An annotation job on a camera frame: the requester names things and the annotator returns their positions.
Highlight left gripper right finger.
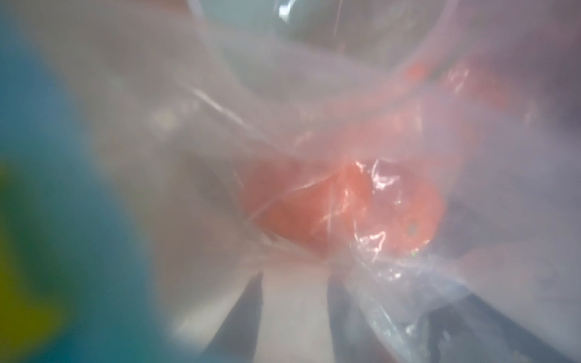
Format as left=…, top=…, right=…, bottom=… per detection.
left=327, top=276, right=395, bottom=363

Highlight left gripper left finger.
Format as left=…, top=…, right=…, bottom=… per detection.
left=201, top=273, right=263, bottom=362

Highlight oranges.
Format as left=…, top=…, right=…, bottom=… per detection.
left=238, top=158, right=446, bottom=257

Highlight blue zip clear bag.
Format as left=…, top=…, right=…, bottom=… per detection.
left=1, top=1, right=580, bottom=362

